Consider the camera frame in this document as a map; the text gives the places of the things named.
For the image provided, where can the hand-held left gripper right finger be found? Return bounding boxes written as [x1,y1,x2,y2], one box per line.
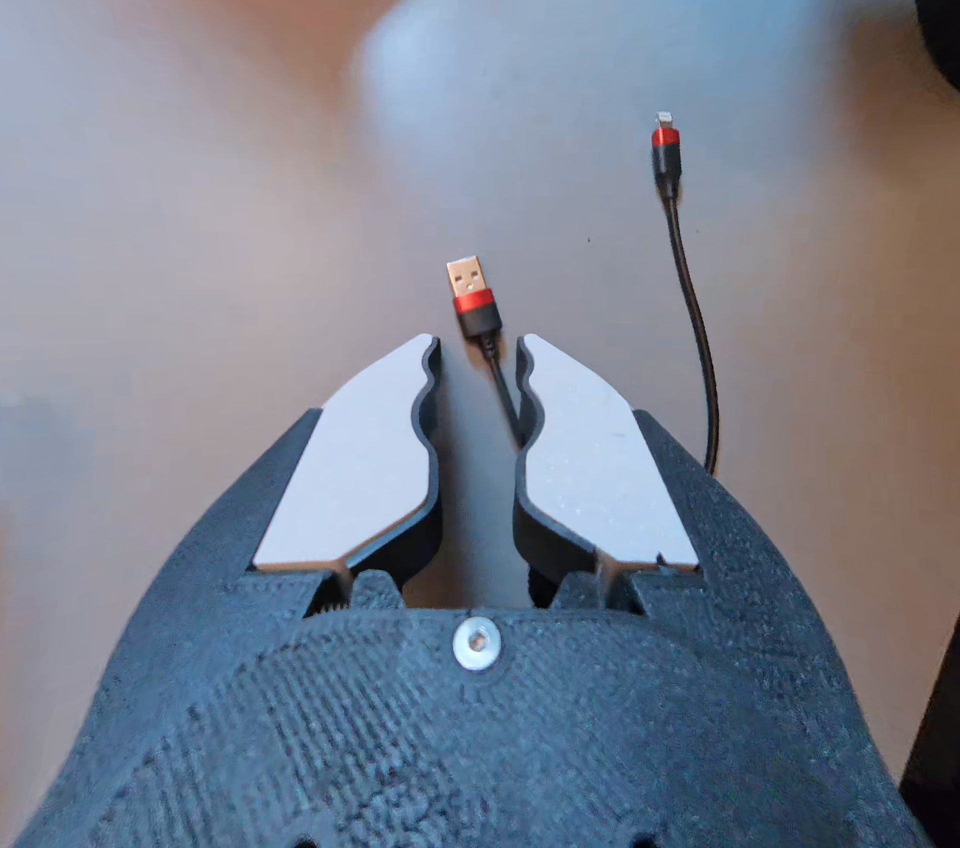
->
[516,334,701,586]

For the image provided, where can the black usb cable red ends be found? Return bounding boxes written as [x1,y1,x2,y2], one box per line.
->
[446,111,721,477]

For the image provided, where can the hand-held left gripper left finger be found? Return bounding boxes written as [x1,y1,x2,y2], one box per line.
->
[253,334,444,590]

